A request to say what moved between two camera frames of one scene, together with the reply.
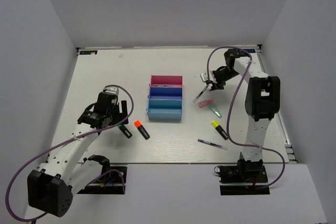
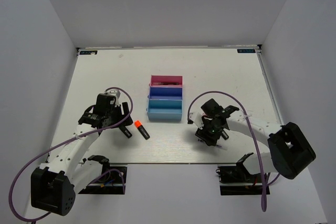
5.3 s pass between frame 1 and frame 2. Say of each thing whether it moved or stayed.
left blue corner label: stayed
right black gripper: moved
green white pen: moved
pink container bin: stayed
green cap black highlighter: stayed
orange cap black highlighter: stayed
